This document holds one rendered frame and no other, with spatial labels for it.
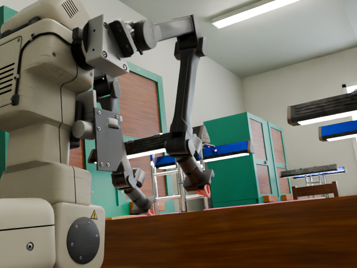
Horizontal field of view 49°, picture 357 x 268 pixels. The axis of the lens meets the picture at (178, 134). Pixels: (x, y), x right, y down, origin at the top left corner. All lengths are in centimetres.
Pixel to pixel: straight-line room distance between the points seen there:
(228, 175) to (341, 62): 312
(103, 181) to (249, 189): 237
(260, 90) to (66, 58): 615
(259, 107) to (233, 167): 267
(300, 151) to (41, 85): 589
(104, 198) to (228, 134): 247
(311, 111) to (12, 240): 111
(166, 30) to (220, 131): 338
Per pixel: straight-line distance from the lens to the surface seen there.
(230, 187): 443
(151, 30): 108
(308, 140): 662
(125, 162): 160
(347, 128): 201
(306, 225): 115
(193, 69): 136
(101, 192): 225
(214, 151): 220
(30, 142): 98
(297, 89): 681
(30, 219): 65
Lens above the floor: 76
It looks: 11 degrees up
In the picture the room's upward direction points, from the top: 6 degrees counter-clockwise
